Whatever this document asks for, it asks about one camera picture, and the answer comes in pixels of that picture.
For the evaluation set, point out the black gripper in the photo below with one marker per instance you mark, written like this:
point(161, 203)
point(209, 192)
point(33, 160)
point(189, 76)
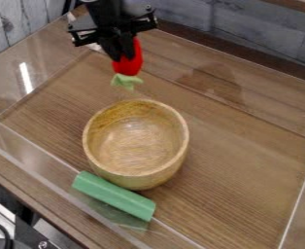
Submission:
point(134, 17)

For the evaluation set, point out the red felt fruit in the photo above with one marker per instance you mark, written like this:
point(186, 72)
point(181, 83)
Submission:
point(126, 67)

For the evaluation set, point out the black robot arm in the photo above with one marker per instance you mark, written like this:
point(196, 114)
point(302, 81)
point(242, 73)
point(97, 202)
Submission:
point(110, 25)

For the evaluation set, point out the wooden bowl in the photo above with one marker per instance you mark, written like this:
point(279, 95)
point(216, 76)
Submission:
point(134, 141)

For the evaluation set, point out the clear acrylic tray walls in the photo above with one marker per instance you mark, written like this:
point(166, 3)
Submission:
point(237, 196)

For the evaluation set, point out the green rectangular block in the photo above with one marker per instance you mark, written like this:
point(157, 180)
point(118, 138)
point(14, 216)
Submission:
point(125, 200)

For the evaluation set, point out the black metal stand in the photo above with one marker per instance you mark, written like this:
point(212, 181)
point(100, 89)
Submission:
point(25, 238)

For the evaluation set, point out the clear acrylic corner bracket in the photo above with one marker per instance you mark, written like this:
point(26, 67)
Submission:
point(89, 27)

